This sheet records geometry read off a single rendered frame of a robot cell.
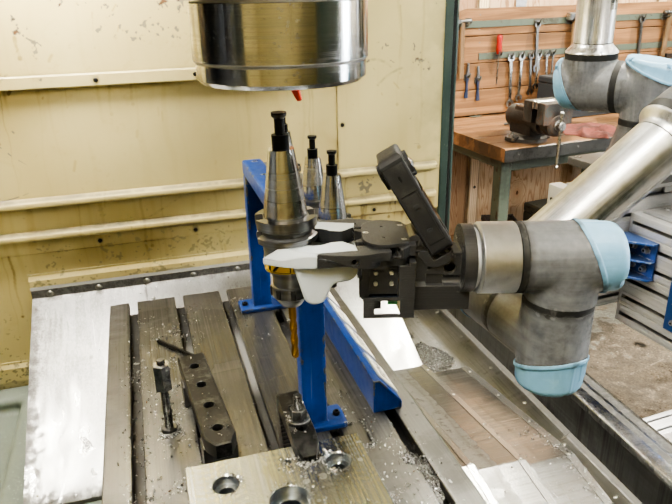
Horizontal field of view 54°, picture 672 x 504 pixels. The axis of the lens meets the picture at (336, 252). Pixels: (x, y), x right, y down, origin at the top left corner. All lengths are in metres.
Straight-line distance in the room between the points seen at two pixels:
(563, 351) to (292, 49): 0.41
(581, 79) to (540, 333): 0.99
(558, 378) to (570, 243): 0.15
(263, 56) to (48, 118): 1.14
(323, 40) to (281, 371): 0.78
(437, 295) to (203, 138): 1.07
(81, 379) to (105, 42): 0.75
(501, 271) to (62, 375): 1.17
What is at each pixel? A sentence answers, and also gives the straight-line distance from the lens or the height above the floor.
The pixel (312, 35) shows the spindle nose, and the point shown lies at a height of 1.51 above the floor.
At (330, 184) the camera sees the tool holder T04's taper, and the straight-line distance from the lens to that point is 0.97.
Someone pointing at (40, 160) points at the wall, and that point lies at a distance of 1.68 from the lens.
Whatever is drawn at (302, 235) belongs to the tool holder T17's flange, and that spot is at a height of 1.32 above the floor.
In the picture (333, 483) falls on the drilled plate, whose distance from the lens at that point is 0.85.
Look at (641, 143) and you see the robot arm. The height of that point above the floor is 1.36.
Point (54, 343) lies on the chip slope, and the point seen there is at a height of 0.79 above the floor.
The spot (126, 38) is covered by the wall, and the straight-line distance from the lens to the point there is 1.62.
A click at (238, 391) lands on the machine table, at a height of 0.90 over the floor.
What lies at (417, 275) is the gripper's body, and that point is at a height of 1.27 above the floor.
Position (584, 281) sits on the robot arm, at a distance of 0.70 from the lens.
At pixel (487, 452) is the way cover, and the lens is 1.28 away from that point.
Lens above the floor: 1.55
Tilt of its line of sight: 22 degrees down
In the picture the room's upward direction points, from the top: 1 degrees counter-clockwise
